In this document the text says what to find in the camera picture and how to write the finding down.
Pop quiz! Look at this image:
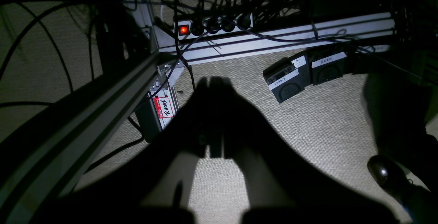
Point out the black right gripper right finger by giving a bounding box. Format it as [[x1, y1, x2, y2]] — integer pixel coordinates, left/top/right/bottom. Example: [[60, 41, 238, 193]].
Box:
[[209, 77, 398, 224]]

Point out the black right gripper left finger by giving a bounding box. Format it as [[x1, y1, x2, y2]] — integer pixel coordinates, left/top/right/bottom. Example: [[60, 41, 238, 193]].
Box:
[[34, 77, 208, 224]]

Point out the black foot pedal zero label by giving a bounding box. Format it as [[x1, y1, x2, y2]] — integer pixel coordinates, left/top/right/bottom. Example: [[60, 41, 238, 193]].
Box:
[[307, 46, 348, 85]]

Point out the aluminium frame rail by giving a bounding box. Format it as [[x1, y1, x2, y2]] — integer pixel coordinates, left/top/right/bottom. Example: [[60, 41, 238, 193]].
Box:
[[0, 51, 192, 224]]

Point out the black box hello label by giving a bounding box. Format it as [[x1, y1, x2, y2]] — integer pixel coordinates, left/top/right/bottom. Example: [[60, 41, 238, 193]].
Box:
[[134, 94, 181, 144]]

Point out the black foot pedal start label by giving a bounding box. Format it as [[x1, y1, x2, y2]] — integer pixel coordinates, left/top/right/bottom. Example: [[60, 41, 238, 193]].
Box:
[[263, 52, 312, 103]]

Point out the black shoe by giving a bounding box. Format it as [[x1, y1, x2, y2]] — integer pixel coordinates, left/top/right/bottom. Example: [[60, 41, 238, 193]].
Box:
[[367, 155, 438, 224]]

